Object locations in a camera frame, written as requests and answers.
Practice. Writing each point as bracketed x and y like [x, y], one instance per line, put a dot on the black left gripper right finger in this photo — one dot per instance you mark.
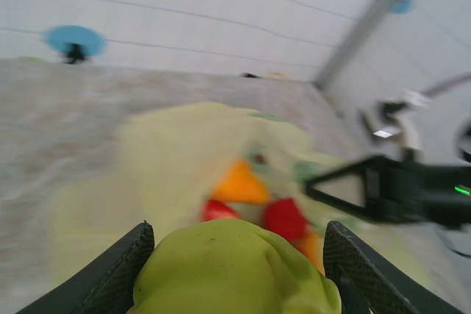
[353, 266]

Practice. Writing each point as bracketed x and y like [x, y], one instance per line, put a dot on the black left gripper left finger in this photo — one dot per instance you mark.
[110, 277]

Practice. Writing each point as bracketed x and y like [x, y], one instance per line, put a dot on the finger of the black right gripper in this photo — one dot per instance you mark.
[371, 189]

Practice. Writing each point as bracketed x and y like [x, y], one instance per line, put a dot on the red wrinkled apple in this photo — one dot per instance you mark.
[283, 216]

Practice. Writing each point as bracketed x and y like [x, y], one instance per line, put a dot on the yellow-green wrinkled fruit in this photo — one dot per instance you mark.
[228, 266]

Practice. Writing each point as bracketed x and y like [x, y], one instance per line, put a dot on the yellow translucent plastic bag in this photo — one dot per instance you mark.
[165, 152]

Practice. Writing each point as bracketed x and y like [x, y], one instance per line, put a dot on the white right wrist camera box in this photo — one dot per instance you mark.
[410, 134]

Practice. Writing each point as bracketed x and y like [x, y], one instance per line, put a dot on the aluminium corner post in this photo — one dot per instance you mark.
[368, 23]

